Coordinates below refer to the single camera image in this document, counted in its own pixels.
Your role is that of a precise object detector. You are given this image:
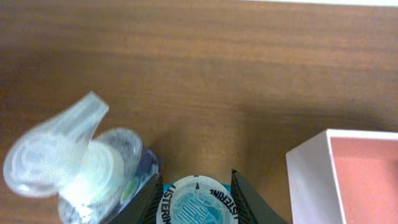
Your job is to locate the white cardboard box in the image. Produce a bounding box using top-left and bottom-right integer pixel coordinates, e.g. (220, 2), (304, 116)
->
(286, 129), (397, 224)

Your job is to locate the clear pump soap bottle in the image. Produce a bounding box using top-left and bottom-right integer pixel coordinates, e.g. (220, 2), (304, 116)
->
(3, 92), (159, 223)

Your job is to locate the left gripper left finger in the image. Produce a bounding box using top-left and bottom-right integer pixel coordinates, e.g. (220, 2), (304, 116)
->
(109, 173), (164, 224)

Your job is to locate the blue mouthwash bottle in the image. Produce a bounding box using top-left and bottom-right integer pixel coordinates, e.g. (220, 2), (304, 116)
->
(156, 175), (239, 224)

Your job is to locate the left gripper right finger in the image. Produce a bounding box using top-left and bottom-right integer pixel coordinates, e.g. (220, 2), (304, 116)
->
(230, 169), (287, 224)

